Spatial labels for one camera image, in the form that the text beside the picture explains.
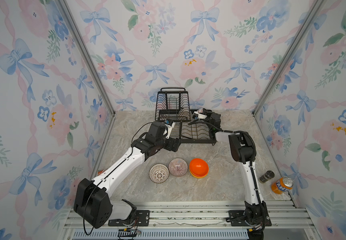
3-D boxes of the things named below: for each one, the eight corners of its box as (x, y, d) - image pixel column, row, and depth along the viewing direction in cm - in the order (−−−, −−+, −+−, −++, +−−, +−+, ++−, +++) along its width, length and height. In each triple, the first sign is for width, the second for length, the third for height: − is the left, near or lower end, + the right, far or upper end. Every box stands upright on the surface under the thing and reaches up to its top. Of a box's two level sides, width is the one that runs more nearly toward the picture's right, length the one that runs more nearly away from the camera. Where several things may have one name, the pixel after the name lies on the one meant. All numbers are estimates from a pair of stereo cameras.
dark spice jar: (259, 184, 87) (269, 177, 79) (257, 177, 89) (266, 170, 81) (266, 184, 87) (276, 177, 79) (263, 177, 90) (273, 170, 81)
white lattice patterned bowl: (149, 183, 87) (148, 180, 83) (151, 167, 93) (150, 163, 89) (168, 183, 87) (168, 180, 83) (169, 167, 93) (169, 163, 89)
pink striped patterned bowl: (168, 176, 90) (168, 173, 85) (168, 161, 96) (168, 157, 92) (187, 176, 90) (188, 173, 85) (187, 161, 96) (187, 157, 92)
